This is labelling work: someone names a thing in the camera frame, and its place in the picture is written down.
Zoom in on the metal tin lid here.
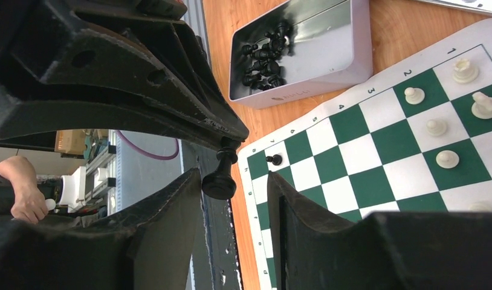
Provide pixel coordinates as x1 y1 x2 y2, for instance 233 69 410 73
419 0 492 17

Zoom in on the black chess bishop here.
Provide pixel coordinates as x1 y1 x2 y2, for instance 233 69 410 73
202 137 241 200

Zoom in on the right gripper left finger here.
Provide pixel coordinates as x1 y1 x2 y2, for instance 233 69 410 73
0 168 201 289

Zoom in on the metal tin with black pieces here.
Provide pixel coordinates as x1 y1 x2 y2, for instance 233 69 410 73
228 0 373 109

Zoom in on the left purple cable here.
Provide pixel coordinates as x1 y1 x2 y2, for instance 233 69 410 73
114 130 180 161

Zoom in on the black chess pawn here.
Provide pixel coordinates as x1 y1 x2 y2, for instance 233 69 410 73
265 154 283 166

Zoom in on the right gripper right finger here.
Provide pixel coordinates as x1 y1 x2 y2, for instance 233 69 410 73
267 172 492 289

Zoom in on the green white chess mat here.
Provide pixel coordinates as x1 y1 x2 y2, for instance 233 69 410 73
238 18 492 289

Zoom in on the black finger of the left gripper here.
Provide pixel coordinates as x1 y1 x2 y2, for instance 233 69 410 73
0 1 249 150

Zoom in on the person hand background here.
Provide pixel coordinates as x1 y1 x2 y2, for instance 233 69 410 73
0 156 48 224

